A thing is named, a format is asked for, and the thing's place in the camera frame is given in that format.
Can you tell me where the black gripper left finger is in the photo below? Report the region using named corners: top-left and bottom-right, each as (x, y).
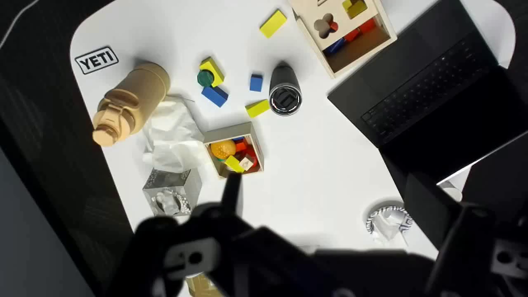
top-left (106, 174), bottom-right (308, 297)

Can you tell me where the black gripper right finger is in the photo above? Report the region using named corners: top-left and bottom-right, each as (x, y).
top-left (403, 174), bottom-right (528, 297)

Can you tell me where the tan water bottle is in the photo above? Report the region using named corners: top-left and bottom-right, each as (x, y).
top-left (93, 64), bottom-right (171, 148)

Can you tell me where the small box of toys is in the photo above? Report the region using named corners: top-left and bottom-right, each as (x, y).
top-left (205, 123), bottom-right (265, 177)

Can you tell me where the crumpled clear wrapper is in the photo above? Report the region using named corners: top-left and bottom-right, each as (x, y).
top-left (365, 200), bottom-right (413, 240)

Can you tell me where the crumpled white plastic bag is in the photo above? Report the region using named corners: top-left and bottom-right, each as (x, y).
top-left (143, 97), bottom-right (204, 174)

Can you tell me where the yellow wedge block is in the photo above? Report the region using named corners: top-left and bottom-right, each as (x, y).
top-left (246, 100), bottom-right (271, 120)

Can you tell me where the blue block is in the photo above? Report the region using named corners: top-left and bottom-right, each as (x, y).
top-left (202, 87), bottom-right (228, 108)

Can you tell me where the black laptop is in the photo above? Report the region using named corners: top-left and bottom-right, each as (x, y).
top-left (329, 0), bottom-right (528, 182)

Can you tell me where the black cylindrical speaker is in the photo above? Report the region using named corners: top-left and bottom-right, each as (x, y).
top-left (270, 62), bottom-right (303, 116)

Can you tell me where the small blue cube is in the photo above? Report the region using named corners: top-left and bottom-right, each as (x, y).
top-left (250, 75), bottom-right (265, 93)

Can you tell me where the white YETI sticker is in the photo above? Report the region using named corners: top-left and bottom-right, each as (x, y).
top-left (75, 47), bottom-right (119, 75)

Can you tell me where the yellow block near sorter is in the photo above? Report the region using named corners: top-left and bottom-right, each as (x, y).
top-left (260, 9), bottom-right (288, 39)

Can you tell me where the wooden shape sorter box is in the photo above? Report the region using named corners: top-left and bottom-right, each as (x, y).
top-left (288, 0), bottom-right (398, 78)

